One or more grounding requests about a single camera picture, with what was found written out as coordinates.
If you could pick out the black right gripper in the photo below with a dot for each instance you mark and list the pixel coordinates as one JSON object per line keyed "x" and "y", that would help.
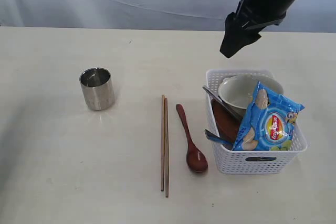
{"x": 243, "y": 27}

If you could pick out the pale green ceramic bowl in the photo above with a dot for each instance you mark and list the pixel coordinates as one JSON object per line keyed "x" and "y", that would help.
{"x": 237, "y": 91}

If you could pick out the grey metal utensil handle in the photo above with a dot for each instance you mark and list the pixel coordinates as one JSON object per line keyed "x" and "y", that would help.
{"x": 227, "y": 107}

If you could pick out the blue chips bag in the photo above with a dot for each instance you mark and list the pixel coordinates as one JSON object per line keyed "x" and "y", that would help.
{"x": 268, "y": 123}

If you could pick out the light wooden chopstick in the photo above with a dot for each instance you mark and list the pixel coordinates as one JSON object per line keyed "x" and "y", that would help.
{"x": 162, "y": 141}

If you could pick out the dark wooden chopstick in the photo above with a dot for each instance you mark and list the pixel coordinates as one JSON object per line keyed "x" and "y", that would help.
{"x": 167, "y": 155}

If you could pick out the dark brown wooden spoon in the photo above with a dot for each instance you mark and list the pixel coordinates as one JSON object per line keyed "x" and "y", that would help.
{"x": 195, "y": 159}

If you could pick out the shiny steel cup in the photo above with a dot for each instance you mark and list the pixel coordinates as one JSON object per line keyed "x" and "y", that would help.
{"x": 97, "y": 88}

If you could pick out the dark brown wooden plate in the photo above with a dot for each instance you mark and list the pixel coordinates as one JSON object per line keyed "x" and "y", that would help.
{"x": 227, "y": 125}

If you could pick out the white plastic perforated basket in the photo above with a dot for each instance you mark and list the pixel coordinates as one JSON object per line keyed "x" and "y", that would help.
{"x": 247, "y": 162}

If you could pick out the lower blue-grey utensil handle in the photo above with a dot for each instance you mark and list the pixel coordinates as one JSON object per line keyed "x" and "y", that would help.
{"x": 212, "y": 137}

